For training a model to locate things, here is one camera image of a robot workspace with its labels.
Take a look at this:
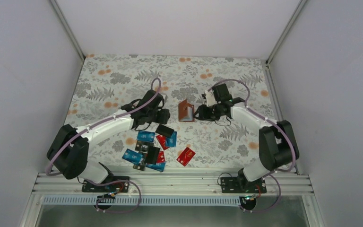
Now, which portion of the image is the slotted grey cable duct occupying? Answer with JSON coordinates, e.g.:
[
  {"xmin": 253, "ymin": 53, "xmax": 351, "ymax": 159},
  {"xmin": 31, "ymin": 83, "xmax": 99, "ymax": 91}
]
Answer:
[{"xmin": 41, "ymin": 195, "xmax": 241, "ymax": 207}]

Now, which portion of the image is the blue card bottom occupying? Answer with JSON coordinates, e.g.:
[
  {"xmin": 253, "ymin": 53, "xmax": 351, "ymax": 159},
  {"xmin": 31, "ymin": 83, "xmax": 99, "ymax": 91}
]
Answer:
[{"xmin": 146, "ymin": 162, "xmax": 166, "ymax": 172}]

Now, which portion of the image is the aluminium rail frame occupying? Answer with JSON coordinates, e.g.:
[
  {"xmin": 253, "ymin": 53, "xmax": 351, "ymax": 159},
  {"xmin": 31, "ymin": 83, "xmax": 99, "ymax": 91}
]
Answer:
[{"xmin": 32, "ymin": 166, "xmax": 314, "ymax": 196}]

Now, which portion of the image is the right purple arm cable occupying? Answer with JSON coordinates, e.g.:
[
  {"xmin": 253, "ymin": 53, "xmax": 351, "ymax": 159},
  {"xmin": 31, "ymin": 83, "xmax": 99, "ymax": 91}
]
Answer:
[{"xmin": 207, "ymin": 79, "xmax": 297, "ymax": 214}]

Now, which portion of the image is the blue card upper left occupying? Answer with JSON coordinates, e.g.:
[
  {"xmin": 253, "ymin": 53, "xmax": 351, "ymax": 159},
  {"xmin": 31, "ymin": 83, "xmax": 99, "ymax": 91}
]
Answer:
[{"xmin": 137, "ymin": 130, "xmax": 156, "ymax": 143}]

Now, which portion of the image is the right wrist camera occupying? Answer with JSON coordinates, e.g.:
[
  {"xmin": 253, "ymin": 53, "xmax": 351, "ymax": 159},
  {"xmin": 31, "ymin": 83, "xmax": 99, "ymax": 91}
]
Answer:
[{"xmin": 202, "ymin": 90, "xmax": 217, "ymax": 107}]

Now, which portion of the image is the red card centre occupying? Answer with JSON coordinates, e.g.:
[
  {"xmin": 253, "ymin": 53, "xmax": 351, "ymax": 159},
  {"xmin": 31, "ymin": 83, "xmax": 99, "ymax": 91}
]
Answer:
[{"xmin": 156, "ymin": 135, "xmax": 169, "ymax": 150}]

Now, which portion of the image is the blue card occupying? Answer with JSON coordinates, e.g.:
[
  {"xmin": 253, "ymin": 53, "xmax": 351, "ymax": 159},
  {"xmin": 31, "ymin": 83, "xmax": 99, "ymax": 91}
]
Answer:
[
  {"xmin": 137, "ymin": 130, "xmax": 156, "ymax": 143},
  {"xmin": 146, "ymin": 162, "xmax": 166, "ymax": 172},
  {"xmin": 165, "ymin": 131, "xmax": 177, "ymax": 147},
  {"xmin": 122, "ymin": 149, "xmax": 143, "ymax": 165}
]

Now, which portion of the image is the blue card lower left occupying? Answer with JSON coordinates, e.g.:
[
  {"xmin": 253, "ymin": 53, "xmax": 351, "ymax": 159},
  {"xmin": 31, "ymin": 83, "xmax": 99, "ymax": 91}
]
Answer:
[{"xmin": 122, "ymin": 149, "xmax": 143, "ymax": 165}]

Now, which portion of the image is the black card top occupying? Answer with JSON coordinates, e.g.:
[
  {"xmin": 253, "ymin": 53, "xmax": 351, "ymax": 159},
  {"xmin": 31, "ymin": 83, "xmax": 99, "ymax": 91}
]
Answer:
[{"xmin": 155, "ymin": 124, "xmax": 174, "ymax": 138}]

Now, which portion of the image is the black card centre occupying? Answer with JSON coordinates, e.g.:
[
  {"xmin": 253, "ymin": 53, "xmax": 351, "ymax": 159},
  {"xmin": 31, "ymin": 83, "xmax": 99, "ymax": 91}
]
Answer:
[{"xmin": 145, "ymin": 146, "xmax": 160, "ymax": 165}]

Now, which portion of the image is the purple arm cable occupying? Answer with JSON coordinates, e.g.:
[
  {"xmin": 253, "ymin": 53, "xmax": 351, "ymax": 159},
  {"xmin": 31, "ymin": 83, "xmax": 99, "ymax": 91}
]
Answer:
[
  {"xmin": 207, "ymin": 79, "xmax": 297, "ymax": 214},
  {"xmin": 45, "ymin": 77, "xmax": 163, "ymax": 214}
]

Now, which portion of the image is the black VIP card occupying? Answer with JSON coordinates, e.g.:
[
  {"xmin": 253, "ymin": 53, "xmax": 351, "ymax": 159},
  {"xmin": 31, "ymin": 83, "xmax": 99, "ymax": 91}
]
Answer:
[{"xmin": 135, "ymin": 140, "xmax": 154, "ymax": 154}]

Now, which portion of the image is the red VIP card right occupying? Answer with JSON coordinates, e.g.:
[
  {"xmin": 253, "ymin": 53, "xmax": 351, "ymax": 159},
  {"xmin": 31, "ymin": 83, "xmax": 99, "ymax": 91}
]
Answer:
[{"xmin": 176, "ymin": 147, "xmax": 196, "ymax": 166}]

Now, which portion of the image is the blue card centre right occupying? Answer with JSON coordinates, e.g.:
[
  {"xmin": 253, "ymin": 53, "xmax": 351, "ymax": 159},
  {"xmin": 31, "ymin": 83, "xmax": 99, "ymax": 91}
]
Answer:
[{"xmin": 165, "ymin": 131, "xmax": 177, "ymax": 147}]

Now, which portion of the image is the black card bottom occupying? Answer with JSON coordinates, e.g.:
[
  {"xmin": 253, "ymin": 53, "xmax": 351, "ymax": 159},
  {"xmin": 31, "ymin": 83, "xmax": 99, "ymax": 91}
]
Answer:
[{"xmin": 132, "ymin": 153, "xmax": 147, "ymax": 171}]

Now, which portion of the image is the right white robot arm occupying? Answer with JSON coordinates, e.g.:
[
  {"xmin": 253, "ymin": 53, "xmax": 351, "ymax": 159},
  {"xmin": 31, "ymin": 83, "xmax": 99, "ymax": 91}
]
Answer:
[{"xmin": 194, "ymin": 82, "xmax": 299, "ymax": 192}]

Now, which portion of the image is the floral patterned table mat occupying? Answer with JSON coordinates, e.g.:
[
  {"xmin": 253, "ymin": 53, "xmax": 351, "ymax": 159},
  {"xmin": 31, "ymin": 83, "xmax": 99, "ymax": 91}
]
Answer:
[{"xmin": 65, "ymin": 54, "xmax": 276, "ymax": 168}]

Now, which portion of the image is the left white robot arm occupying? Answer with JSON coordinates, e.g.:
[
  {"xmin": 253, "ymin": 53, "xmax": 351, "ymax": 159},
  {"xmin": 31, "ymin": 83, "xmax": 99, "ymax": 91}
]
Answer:
[{"xmin": 45, "ymin": 90, "xmax": 170, "ymax": 192}]

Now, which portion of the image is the red card under black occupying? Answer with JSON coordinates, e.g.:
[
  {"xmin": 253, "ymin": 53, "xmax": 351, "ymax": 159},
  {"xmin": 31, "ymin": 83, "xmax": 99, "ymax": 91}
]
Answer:
[{"xmin": 156, "ymin": 151, "xmax": 165, "ymax": 163}]

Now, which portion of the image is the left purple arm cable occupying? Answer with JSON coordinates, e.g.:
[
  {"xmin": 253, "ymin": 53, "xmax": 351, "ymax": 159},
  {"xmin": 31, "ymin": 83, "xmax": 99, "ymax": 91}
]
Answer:
[{"xmin": 45, "ymin": 77, "xmax": 163, "ymax": 214}]

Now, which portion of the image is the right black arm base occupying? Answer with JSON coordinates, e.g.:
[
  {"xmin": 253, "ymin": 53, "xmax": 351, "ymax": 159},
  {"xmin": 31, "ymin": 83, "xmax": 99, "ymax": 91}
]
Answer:
[{"xmin": 219, "ymin": 176, "xmax": 267, "ymax": 194}]

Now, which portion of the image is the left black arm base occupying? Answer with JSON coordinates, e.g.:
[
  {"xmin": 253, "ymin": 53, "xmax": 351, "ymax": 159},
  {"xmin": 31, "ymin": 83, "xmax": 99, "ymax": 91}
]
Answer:
[{"xmin": 81, "ymin": 176, "xmax": 130, "ymax": 193}]

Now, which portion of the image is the brown leather card holder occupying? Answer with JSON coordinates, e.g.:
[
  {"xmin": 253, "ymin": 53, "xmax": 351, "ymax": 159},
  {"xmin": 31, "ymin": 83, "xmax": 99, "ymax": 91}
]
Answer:
[{"xmin": 178, "ymin": 99, "xmax": 195, "ymax": 122}]

